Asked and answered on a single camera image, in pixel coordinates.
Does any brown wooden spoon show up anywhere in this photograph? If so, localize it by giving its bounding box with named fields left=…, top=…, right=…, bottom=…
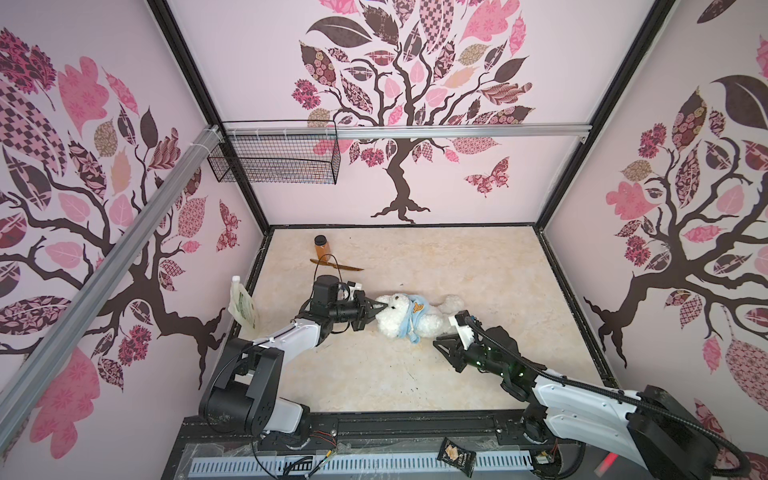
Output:
left=310, top=258, right=364, bottom=272

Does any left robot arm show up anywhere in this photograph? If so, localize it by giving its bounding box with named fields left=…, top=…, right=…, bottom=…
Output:
left=199, top=275, right=387, bottom=441

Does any light blue bear hoodie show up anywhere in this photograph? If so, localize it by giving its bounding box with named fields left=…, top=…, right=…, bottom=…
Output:
left=398, top=294, right=428, bottom=344

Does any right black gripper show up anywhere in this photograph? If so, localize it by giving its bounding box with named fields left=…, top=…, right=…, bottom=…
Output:
left=432, top=332, right=507, bottom=380

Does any white slotted cable duct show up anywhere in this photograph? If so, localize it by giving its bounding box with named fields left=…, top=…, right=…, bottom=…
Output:
left=187, top=451, right=535, bottom=479

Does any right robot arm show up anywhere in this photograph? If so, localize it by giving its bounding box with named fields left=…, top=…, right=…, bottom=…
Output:
left=433, top=327, right=718, bottom=479

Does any rear aluminium frame bar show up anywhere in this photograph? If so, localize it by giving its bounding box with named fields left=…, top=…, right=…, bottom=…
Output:
left=225, top=123, right=592, bottom=140

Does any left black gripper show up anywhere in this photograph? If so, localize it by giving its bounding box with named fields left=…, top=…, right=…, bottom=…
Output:
left=329, top=290, right=388, bottom=332

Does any amber bottle black cap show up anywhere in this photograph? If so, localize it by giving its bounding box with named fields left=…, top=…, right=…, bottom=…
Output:
left=314, top=235, right=332, bottom=262

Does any white green pouch bottle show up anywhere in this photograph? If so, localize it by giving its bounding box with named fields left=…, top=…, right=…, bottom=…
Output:
left=228, top=275, right=258, bottom=330

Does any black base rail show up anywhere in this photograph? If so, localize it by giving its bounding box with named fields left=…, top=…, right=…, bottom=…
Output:
left=172, top=409, right=555, bottom=453

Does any small dark snack packet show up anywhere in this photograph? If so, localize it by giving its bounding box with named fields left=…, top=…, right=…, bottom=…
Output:
left=437, top=437, right=477, bottom=478

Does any aluminium frame bar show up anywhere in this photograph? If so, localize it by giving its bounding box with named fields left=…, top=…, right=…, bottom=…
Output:
left=225, top=123, right=592, bottom=140
left=1, top=125, right=222, bottom=448

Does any black wire basket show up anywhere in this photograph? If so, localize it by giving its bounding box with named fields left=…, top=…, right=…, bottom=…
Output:
left=208, top=119, right=341, bottom=185

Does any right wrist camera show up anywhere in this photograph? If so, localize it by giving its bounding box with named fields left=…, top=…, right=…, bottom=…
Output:
left=449, top=310, right=475, bottom=350

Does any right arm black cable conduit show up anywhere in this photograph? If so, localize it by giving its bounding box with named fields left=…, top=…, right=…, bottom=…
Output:
left=464, top=311, right=751, bottom=478

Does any left aluminium frame bar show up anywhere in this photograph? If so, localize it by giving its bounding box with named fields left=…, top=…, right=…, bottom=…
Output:
left=1, top=125, right=222, bottom=448

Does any white teddy bear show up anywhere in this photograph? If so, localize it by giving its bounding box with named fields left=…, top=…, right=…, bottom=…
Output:
left=375, top=293, right=465, bottom=344

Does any pink marker pen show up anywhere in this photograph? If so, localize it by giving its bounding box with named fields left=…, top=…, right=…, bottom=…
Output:
left=594, top=453, right=618, bottom=478

